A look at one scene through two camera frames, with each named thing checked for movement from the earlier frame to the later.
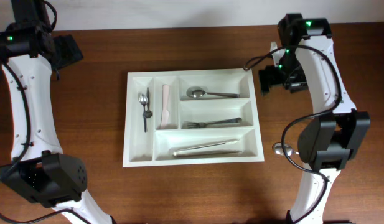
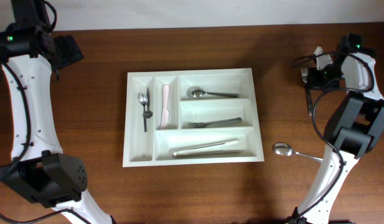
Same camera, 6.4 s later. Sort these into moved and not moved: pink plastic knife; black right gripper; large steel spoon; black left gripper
Moved: black right gripper
Not moved: black left gripper; large steel spoon; pink plastic knife
